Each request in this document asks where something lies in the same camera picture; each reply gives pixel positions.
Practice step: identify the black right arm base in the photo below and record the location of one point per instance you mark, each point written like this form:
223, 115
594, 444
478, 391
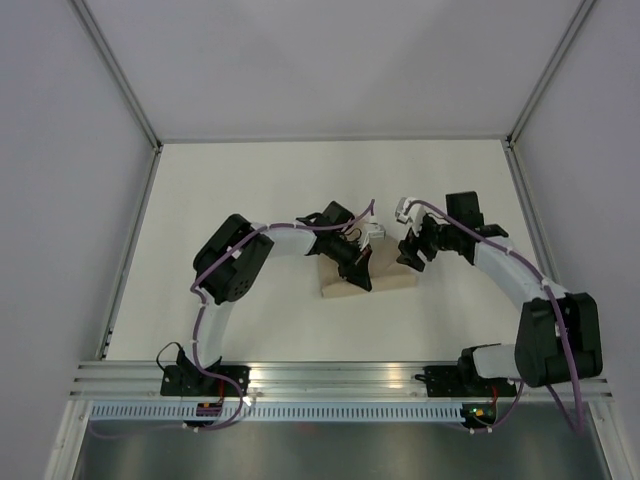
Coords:
447, 381

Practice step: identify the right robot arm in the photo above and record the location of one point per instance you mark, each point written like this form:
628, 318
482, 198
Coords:
558, 336

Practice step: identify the beige cloth napkin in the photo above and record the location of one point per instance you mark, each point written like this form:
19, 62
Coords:
385, 272

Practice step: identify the right aluminium frame post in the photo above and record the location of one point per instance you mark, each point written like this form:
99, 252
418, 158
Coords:
551, 68

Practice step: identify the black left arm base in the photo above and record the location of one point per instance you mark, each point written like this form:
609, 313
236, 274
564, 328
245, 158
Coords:
178, 382

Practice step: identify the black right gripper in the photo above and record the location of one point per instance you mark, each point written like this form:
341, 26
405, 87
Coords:
408, 250

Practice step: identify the aluminium front rail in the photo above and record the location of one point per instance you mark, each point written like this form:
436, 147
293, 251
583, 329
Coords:
271, 382

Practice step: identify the white slotted cable duct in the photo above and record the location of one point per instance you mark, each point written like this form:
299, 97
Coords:
281, 411

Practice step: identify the left aluminium frame post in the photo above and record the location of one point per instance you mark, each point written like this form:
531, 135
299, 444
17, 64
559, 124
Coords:
100, 43

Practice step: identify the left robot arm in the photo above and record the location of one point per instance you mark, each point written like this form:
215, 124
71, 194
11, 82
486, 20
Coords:
229, 263

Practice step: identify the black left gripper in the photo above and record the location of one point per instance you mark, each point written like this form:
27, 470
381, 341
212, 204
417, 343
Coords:
357, 274

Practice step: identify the aluminium frame post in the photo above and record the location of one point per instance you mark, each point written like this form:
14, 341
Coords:
100, 43
551, 68

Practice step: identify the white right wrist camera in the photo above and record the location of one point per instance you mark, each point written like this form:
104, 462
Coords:
410, 212

